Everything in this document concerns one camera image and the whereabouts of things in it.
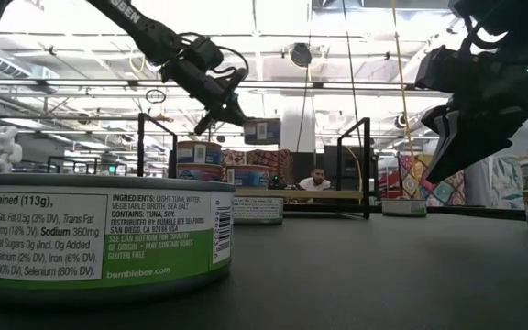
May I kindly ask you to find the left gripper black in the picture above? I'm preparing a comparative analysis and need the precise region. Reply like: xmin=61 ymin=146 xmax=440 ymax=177
xmin=160 ymin=55 xmax=248 ymax=138

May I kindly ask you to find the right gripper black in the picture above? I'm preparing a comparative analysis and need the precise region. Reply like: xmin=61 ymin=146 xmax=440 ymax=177
xmin=421 ymin=49 xmax=528 ymax=185

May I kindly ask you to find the wooden shelf board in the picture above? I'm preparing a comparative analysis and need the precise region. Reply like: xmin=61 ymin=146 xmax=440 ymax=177
xmin=235 ymin=188 xmax=365 ymax=200

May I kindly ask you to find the red patterned fabric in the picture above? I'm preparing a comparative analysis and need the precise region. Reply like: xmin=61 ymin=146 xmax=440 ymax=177
xmin=221 ymin=148 xmax=295 ymax=191

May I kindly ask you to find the colourful patchwork quilt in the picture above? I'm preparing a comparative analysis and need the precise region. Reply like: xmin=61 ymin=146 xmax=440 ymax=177
xmin=399 ymin=153 xmax=467 ymax=206

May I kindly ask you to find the pale blue white fabric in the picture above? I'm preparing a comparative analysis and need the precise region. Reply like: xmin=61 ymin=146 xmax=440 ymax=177
xmin=463 ymin=153 xmax=528 ymax=210

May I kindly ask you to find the black cabinet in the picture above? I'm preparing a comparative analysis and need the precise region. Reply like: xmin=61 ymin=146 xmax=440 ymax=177
xmin=291 ymin=150 xmax=338 ymax=191

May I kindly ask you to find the person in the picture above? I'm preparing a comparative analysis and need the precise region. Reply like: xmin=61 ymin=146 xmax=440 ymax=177
xmin=291 ymin=167 xmax=336 ymax=205

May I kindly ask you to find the yellow power cable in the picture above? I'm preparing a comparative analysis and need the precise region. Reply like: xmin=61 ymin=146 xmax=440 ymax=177
xmin=390 ymin=0 xmax=420 ymax=199

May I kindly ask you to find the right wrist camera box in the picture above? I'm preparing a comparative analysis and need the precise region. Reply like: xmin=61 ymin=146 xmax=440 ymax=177
xmin=413 ymin=44 xmax=479 ymax=92

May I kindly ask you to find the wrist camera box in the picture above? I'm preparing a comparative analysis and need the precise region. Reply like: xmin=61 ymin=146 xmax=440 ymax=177
xmin=184 ymin=34 xmax=226 ymax=70
xmin=413 ymin=44 xmax=479 ymax=92

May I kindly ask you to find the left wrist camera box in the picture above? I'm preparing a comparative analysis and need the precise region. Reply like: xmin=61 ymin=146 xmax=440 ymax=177
xmin=184 ymin=34 xmax=226 ymax=70

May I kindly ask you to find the black aluminium table frame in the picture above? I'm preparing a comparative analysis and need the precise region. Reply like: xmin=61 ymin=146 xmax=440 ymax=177
xmin=281 ymin=201 xmax=527 ymax=222

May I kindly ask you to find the black ceiling cord reel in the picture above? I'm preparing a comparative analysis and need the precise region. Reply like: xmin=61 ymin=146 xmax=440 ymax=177
xmin=290 ymin=42 xmax=314 ymax=69

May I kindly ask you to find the black metal shelf bracket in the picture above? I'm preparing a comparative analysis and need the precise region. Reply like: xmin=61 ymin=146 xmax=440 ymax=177
xmin=137 ymin=112 xmax=179 ymax=180
xmin=335 ymin=116 xmax=372 ymax=220

